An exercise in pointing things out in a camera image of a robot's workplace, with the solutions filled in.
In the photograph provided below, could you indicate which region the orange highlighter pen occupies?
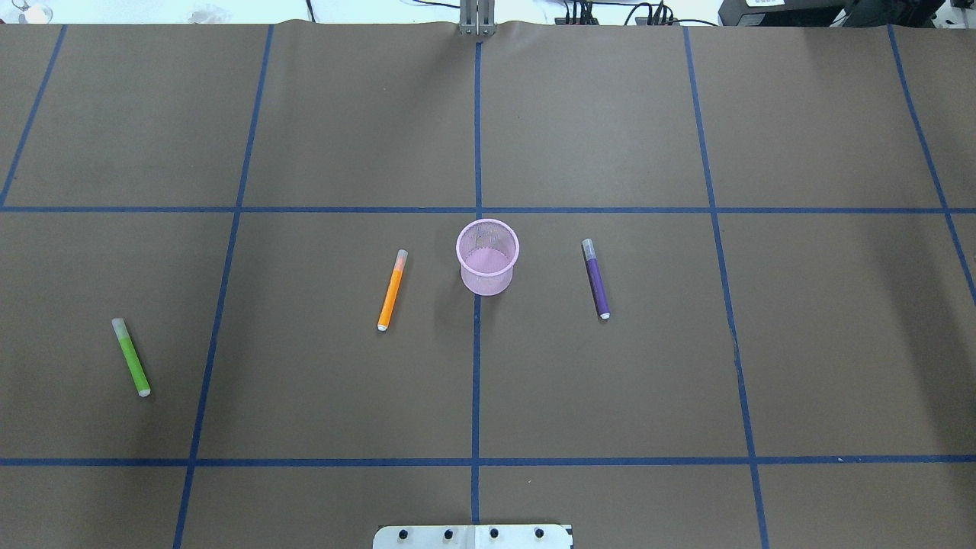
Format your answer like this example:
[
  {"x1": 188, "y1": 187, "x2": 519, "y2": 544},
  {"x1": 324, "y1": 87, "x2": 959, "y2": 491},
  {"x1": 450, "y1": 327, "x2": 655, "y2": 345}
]
[{"x1": 377, "y1": 248, "x2": 409, "y2": 332}]

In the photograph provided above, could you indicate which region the purple highlighter pen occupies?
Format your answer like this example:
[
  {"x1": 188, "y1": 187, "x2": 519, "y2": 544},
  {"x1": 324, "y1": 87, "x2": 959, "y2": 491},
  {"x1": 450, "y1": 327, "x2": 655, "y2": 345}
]
[{"x1": 581, "y1": 239, "x2": 611, "y2": 321}]

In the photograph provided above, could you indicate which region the green highlighter pen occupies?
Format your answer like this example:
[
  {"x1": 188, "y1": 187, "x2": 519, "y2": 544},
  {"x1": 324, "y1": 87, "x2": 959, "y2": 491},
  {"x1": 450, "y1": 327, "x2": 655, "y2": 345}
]
[{"x1": 111, "y1": 317, "x2": 151, "y2": 397}]

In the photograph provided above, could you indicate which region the aluminium frame post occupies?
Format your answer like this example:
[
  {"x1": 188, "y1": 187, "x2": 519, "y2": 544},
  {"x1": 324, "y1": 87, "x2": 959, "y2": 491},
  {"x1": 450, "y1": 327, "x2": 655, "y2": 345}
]
[{"x1": 457, "y1": 0, "x2": 497, "y2": 37}]

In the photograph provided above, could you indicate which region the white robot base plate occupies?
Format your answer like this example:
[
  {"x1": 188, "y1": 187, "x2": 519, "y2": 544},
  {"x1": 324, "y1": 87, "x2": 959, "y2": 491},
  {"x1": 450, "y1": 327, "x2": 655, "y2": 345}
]
[{"x1": 372, "y1": 524, "x2": 574, "y2": 548}]

